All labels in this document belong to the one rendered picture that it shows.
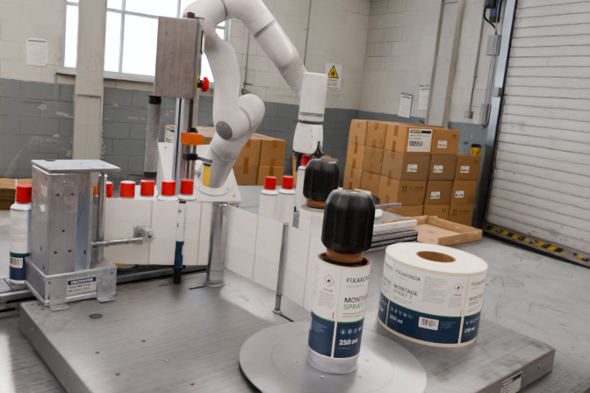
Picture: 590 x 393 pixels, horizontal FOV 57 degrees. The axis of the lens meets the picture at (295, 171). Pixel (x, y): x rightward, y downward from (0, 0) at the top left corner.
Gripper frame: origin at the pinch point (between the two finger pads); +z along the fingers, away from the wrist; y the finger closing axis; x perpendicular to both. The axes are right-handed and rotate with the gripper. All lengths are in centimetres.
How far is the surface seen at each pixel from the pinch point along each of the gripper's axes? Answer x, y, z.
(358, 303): -60, 79, 7
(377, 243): 17.5, 20.4, 22.6
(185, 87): -56, 15, -23
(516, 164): 425, -132, 24
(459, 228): 72, 18, 23
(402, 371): -52, 84, 19
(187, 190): -55, 16, 2
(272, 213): -27.3, 17.3, 9.8
